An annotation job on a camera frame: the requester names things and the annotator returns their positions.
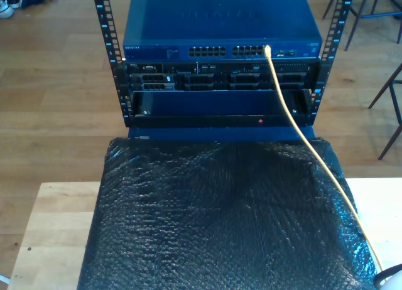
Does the black chair with blue seat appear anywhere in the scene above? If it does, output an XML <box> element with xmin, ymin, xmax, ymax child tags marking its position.
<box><xmin>322</xmin><ymin>0</ymin><xmax>402</xmax><ymax>51</ymax></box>

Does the black rack drawer tray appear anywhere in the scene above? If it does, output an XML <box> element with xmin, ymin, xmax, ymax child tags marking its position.
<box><xmin>130</xmin><ymin>89</ymin><xmax>315</xmax><ymax>128</ymax></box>

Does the white shoe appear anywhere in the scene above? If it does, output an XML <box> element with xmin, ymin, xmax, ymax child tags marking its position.
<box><xmin>0</xmin><ymin>0</ymin><xmax>15</xmax><ymax>19</ymax></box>

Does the black perforated rack frame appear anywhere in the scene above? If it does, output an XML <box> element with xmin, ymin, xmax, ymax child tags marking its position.
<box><xmin>91</xmin><ymin>0</ymin><xmax>356</xmax><ymax>129</ymax></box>

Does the thick black camera cable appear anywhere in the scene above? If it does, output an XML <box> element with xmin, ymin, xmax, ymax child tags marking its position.
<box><xmin>372</xmin><ymin>269</ymin><xmax>388</xmax><ymax>288</ymax></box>

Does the black rack server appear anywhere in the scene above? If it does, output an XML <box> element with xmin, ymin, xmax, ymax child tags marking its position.
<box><xmin>125</xmin><ymin>61</ymin><xmax>322</xmax><ymax>92</ymax></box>

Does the black bubble wrap mat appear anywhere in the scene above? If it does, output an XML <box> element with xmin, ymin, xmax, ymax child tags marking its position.
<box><xmin>77</xmin><ymin>136</ymin><xmax>383</xmax><ymax>290</ymax></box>

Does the yellow network cable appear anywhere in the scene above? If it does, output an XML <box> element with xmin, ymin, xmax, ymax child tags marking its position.
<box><xmin>264</xmin><ymin>45</ymin><xmax>386</xmax><ymax>274</ymax></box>

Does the black metal chair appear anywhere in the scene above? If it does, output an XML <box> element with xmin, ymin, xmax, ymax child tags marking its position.
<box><xmin>369</xmin><ymin>62</ymin><xmax>402</xmax><ymax>161</ymax></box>

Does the blue network switch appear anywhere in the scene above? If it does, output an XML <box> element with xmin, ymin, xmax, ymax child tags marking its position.
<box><xmin>122</xmin><ymin>0</ymin><xmax>323</xmax><ymax>63</ymax></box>

